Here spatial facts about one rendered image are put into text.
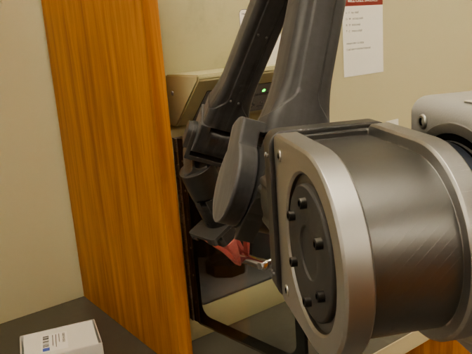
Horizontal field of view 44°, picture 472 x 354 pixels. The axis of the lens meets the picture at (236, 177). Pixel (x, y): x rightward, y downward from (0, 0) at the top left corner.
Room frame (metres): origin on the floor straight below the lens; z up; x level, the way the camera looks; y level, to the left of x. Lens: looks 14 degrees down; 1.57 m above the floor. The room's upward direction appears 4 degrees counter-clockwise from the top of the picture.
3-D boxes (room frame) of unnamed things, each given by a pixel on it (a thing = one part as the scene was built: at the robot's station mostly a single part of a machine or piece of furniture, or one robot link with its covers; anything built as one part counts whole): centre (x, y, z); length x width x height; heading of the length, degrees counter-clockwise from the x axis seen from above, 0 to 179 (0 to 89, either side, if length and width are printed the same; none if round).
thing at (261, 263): (0.94, -0.02, 1.20); 0.10 x 0.05 x 0.03; 43
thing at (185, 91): (1.18, -0.04, 1.46); 0.32 x 0.12 x 0.10; 126
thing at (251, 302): (1.02, 0.00, 1.19); 0.30 x 0.01 x 0.40; 43
